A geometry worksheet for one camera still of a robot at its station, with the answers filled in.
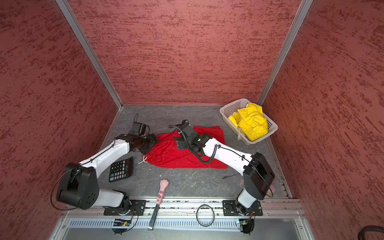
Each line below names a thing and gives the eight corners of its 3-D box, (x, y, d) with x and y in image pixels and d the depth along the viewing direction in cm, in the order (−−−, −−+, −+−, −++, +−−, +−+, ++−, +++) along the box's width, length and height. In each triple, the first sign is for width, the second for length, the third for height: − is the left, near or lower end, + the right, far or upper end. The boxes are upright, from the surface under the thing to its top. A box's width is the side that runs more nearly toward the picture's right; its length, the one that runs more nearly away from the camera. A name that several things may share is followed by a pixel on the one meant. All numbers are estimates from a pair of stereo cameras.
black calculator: (111, 182, 84) (108, 180, 82) (112, 164, 91) (110, 162, 89) (132, 176, 86) (131, 174, 84) (132, 159, 93) (131, 157, 91)
